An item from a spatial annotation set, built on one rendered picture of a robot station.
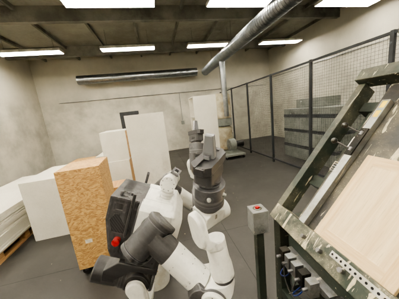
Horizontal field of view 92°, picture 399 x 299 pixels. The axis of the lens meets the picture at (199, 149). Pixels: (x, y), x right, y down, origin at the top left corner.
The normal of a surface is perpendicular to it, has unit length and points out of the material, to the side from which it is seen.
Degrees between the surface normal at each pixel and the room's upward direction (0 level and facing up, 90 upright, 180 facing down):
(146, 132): 90
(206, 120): 90
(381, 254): 51
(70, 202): 90
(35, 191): 90
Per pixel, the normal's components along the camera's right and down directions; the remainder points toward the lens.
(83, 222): 0.27, 0.16
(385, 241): -0.83, -0.51
